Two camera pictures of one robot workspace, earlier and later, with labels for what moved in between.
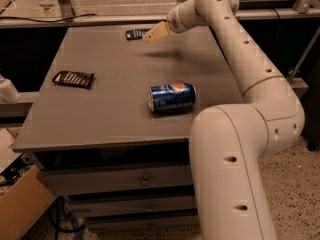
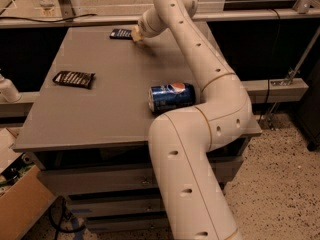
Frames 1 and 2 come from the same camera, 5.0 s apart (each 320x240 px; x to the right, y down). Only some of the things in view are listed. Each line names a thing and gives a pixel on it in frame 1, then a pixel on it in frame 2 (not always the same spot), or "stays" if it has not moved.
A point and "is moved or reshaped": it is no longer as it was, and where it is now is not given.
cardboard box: x=25 y=191 stays
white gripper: x=175 y=21 → x=143 y=28
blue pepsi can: x=169 y=98 stays
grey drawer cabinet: x=112 y=117 stays
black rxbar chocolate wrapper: x=74 y=78 stays
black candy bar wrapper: x=136 y=34 is moved or reshaped
